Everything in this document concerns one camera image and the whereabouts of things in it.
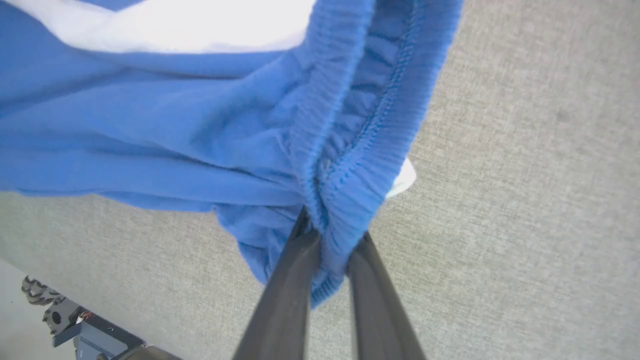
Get grey fabric sofa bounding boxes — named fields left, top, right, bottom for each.
left=0, top=0, right=640, bottom=360

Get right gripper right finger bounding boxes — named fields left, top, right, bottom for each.
left=347, top=230, right=429, bottom=360

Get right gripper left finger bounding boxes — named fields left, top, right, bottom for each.
left=232, top=207, right=322, bottom=360

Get blue and white shorts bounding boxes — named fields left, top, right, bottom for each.
left=0, top=0, right=465, bottom=310

